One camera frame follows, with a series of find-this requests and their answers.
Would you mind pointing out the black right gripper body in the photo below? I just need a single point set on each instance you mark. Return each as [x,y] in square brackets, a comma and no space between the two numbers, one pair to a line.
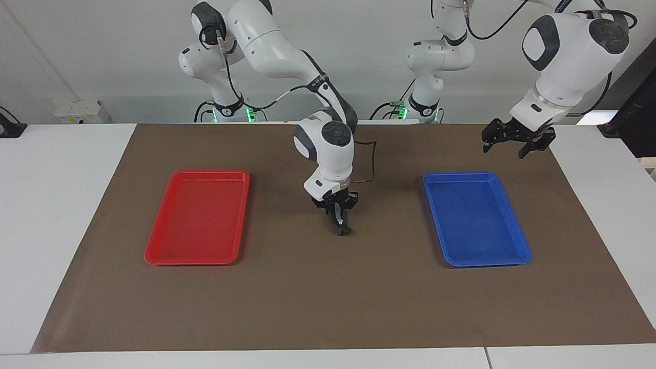
[338,200]

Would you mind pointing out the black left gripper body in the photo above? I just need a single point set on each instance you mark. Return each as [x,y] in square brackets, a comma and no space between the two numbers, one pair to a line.
[512,130]

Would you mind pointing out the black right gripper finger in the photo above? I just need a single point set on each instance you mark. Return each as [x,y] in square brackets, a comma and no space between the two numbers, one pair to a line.
[346,215]
[335,218]

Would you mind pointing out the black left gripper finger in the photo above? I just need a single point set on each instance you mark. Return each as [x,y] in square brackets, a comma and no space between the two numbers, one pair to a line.
[526,151]
[487,145]

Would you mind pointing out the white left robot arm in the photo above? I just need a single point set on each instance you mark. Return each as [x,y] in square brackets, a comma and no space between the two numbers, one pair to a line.
[569,61]

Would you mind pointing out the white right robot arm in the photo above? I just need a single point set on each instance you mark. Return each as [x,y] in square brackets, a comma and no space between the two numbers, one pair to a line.
[271,46]

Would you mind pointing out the blue plastic tray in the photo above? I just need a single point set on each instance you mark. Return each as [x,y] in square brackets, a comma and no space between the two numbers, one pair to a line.
[476,220]

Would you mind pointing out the brown table mat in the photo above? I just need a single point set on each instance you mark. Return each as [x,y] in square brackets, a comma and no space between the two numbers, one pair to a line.
[328,297]

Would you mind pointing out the black monitor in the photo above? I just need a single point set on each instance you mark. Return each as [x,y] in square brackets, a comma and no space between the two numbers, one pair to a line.
[635,113]

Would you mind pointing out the red plastic tray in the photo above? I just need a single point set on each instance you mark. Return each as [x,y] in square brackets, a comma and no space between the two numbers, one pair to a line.
[200,220]

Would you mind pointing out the white power strip box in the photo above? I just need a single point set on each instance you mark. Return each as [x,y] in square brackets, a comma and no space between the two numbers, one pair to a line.
[82,113]

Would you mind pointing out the black clamp on table edge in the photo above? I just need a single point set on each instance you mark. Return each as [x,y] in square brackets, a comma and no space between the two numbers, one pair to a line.
[10,128]

